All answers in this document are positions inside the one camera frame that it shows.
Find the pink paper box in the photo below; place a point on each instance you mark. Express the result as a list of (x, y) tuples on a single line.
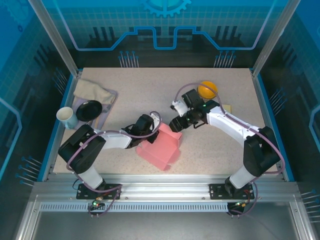
[(160, 152)]

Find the yellow paper box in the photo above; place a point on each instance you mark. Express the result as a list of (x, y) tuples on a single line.
[(228, 108)]

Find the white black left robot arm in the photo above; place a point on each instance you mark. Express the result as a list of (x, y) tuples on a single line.
[(80, 152)]

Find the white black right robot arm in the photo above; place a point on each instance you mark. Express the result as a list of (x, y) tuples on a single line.
[(262, 155)]

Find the silver metal utensil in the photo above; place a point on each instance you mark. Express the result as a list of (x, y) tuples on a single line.
[(88, 122)]

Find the black round plate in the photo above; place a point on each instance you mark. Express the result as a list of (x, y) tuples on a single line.
[(89, 110)]

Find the beige folded cloth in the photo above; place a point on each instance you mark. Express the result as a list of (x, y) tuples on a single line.
[(92, 90)]

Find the white blue mug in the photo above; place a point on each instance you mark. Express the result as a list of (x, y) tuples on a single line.
[(65, 115)]

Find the small connector with green light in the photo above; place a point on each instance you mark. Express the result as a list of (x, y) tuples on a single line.
[(96, 203), (241, 205)]

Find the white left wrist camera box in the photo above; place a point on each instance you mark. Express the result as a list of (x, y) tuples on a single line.
[(156, 119)]

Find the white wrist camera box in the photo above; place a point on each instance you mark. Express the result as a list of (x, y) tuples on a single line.
[(178, 107), (156, 119)]

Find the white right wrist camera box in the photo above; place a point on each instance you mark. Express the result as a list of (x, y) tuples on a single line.
[(178, 107)]

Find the aluminium front rail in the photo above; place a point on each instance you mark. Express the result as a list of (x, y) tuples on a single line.
[(165, 187)]

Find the blue table side rail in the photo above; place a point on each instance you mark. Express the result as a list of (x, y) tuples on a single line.
[(67, 92), (266, 100)]

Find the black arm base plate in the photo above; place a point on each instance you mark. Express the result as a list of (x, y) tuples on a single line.
[(85, 192), (217, 191)]

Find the aluminium corner post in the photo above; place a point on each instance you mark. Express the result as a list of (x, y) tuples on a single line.
[(269, 37), (60, 37)]

